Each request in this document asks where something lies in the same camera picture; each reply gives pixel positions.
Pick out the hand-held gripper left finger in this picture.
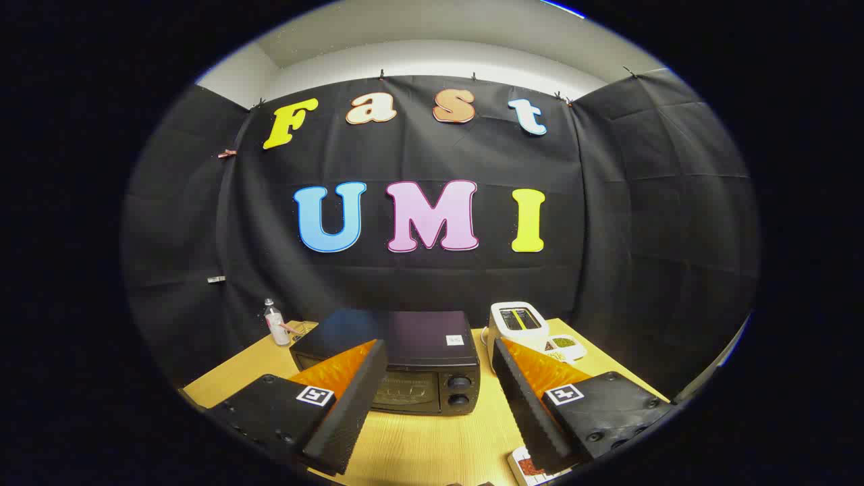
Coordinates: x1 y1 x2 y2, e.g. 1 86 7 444
205 339 389 477

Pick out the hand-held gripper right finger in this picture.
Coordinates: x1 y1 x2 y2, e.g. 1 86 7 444
491 337 674 475

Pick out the black toaster oven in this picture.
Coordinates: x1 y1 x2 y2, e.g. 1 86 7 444
289 309 481 416

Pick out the white slot toaster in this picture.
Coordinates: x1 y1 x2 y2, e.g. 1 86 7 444
486 302 551 358

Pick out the white ribbed plate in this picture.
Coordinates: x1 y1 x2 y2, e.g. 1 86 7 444
508 445 574 486

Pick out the white divided dish with beans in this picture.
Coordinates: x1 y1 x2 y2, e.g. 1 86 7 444
540 334 587 363

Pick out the small clear plastic bottle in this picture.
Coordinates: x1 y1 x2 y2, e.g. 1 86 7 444
264 298 291 346

